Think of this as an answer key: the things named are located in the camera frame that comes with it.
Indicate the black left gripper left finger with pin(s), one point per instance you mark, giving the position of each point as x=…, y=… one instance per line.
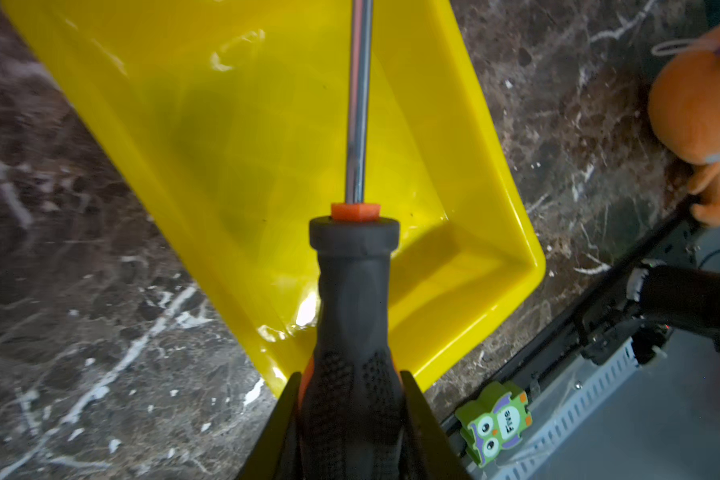
x=276, y=454

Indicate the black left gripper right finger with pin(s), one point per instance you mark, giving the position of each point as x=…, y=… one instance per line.
x=426, y=452

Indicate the black orange screwdriver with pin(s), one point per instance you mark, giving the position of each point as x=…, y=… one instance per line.
x=351, y=398

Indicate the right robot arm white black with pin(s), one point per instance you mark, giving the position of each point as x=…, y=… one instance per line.
x=680, y=298

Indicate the yellow plastic bin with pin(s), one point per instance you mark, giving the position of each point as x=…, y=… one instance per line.
x=228, y=120

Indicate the green owl eraser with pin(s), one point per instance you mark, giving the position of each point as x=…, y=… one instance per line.
x=494, y=421

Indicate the orange plush toy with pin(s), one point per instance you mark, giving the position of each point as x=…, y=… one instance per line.
x=684, y=113

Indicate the white slotted cable duct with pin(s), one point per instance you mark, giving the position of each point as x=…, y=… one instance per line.
x=561, y=410

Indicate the black aluminium frame rail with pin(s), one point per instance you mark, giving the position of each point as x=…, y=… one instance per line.
x=602, y=317

